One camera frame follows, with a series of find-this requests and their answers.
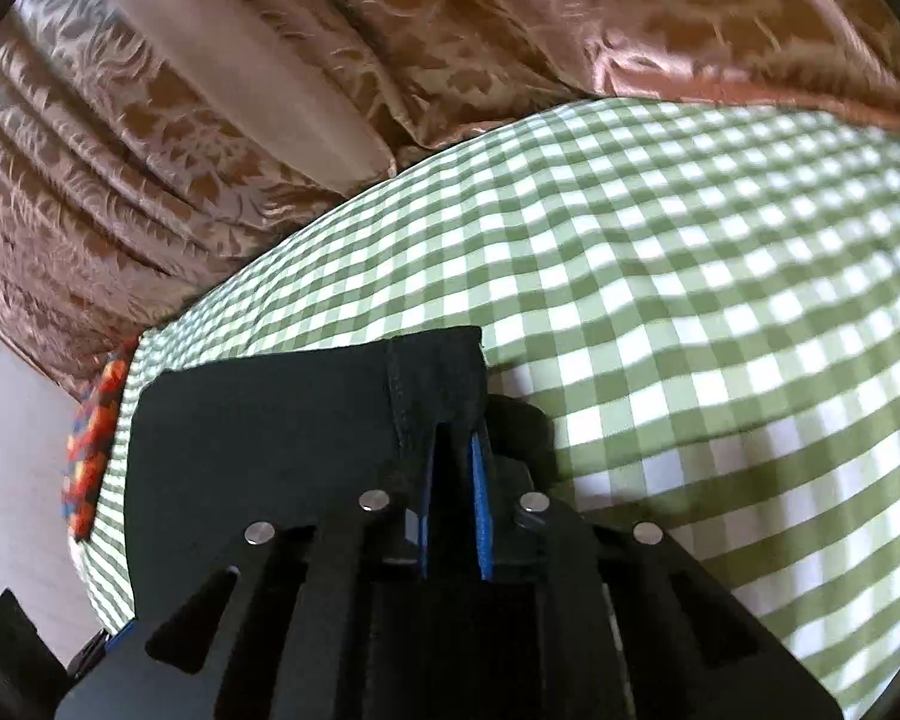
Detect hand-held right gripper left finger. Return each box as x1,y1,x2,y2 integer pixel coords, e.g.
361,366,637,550
55,426,442,720

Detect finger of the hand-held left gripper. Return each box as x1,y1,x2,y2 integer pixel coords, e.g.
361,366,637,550
66,618,134,685

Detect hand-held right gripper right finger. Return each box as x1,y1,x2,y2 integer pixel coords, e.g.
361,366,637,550
466,392,845,720

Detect black pants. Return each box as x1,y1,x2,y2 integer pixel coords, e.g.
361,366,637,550
115,325,490,635

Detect red orange patterned cloth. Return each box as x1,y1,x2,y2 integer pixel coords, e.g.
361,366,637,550
59,336,141,542

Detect green checked bedsheet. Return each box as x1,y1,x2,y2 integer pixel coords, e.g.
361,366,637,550
66,93,900,720

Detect brown floral curtain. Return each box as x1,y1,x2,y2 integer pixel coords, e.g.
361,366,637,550
0,0,900,400

